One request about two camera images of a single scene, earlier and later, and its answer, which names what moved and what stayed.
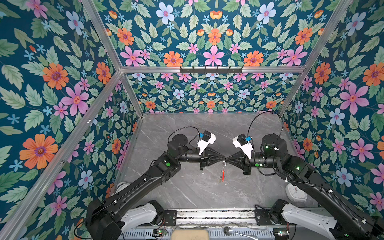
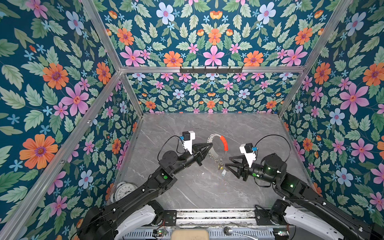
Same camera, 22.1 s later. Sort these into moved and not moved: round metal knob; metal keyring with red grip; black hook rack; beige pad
Moved: metal keyring with red grip
Not moved: black hook rack; beige pad; round metal knob
